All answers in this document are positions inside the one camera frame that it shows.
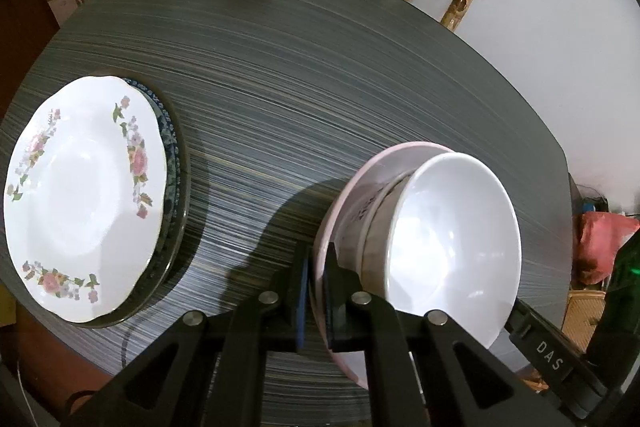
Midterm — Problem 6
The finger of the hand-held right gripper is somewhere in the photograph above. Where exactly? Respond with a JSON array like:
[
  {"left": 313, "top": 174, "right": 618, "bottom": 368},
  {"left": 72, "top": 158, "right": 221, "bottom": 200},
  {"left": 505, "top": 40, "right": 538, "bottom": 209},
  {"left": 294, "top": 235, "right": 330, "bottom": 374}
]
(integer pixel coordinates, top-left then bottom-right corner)
[{"left": 504, "top": 297, "right": 591, "bottom": 388}]

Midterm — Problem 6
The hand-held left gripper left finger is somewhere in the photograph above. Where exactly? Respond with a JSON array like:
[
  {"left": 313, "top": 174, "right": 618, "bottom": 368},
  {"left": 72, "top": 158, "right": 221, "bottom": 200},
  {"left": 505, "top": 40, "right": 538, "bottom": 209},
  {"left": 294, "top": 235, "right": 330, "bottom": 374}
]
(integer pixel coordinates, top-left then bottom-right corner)
[{"left": 60, "top": 252, "right": 311, "bottom": 427}]

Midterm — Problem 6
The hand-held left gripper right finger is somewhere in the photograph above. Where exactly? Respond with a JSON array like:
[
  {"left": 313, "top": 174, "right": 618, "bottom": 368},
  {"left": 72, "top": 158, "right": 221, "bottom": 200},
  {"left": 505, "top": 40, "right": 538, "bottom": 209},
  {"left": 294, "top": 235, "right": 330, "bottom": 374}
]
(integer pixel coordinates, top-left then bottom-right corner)
[{"left": 325, "top": 243, "right": 576, "bottom": 427}]

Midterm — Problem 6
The large pink bowl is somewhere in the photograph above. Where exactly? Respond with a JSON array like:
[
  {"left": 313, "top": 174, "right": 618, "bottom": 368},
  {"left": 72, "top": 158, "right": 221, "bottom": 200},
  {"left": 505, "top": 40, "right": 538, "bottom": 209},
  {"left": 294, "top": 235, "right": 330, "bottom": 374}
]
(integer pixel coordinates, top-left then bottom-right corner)
[{"left": 310, "top": 141, "right": 501, "bottom": 392}]

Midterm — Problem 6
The white ribbed bowl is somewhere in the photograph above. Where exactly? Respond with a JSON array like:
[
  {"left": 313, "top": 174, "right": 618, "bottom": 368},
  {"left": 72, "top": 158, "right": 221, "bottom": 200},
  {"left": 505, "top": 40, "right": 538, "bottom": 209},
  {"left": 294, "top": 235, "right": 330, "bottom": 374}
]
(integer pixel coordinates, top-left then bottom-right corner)
[{"left": 332, "top": 152, "right": 453, "bottom": 280}]

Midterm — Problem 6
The white bowl with blue print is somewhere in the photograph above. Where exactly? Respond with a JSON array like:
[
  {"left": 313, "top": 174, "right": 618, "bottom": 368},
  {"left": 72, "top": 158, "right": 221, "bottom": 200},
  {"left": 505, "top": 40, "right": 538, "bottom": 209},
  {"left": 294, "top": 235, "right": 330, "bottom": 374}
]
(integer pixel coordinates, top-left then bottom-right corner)
[{"left": 361, "top": 152, "right": 522, "bottom": 350}]

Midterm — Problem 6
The large blue patterned plate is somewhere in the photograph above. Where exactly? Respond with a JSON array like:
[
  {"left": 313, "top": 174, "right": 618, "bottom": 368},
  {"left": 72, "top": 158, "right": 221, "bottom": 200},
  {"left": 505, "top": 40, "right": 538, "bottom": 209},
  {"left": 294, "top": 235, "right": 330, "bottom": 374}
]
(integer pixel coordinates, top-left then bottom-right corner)
[{"left": 95, "top": 77, "right": 192, "bottom": 329}]

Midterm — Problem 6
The white floral plate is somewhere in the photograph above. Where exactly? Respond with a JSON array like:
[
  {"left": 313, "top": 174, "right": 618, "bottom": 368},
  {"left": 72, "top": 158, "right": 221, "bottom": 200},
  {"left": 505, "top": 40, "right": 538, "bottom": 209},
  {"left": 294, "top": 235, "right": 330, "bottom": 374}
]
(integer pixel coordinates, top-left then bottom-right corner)
[{"left": 4, "top": 76, "right": 170, "bottom": 324}]

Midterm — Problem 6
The wicker basket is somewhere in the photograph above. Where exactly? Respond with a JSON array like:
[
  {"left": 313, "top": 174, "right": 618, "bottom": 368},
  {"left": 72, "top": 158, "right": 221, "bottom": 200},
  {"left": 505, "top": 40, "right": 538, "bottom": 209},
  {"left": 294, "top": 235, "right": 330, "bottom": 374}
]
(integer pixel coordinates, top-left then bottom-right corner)
[{"left": 561, "top": 288, "right": 608, "bottom": 353}]

